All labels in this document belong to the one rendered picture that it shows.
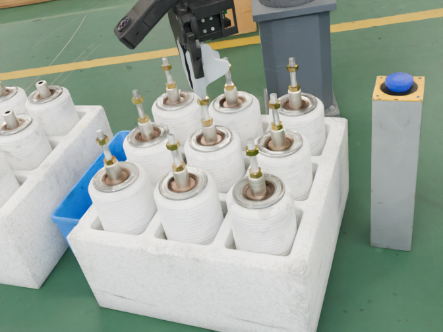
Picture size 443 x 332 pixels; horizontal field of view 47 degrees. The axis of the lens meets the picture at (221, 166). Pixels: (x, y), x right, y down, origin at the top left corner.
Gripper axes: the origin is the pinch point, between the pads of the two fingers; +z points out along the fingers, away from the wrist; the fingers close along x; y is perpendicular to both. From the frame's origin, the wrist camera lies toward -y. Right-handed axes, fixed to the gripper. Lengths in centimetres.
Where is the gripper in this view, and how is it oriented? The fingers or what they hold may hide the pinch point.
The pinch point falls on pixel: (196, 91)
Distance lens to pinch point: 80.2
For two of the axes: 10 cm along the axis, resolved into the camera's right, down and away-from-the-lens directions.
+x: -3.5, -5.1, 7.8
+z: 1.6, 7.9, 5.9
